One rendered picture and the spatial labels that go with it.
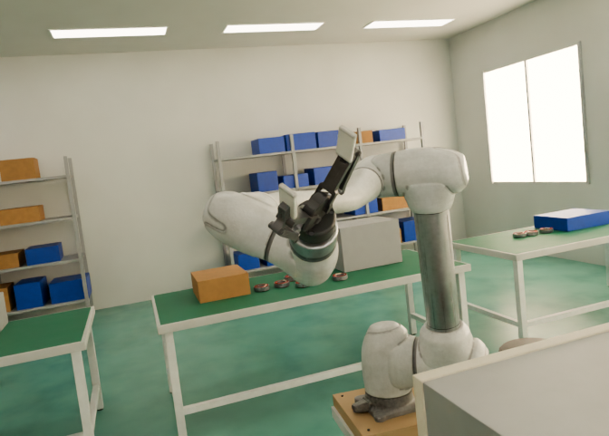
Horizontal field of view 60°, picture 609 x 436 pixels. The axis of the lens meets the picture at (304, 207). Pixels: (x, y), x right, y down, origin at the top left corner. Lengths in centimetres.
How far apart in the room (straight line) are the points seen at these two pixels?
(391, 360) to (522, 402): 107
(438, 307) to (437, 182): 39
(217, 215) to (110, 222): 632
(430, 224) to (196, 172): 605
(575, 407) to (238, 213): 66
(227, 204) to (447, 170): 65
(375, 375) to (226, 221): 89
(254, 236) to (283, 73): 682
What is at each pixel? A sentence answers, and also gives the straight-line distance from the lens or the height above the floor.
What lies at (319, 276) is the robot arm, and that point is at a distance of 103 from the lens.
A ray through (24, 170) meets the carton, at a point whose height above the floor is 188.
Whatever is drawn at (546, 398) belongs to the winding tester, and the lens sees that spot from 69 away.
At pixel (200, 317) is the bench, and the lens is 331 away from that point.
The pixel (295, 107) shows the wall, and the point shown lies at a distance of 777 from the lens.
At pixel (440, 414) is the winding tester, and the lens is 71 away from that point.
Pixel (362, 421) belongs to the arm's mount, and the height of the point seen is 79.
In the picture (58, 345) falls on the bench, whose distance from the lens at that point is 334.
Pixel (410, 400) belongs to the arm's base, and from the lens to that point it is 182.
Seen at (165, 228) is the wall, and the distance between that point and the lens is 737.
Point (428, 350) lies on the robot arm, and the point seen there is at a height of 101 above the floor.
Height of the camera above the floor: 161
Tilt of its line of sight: 5 degrees down
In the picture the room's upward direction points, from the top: 7 degrees counter-clockwise
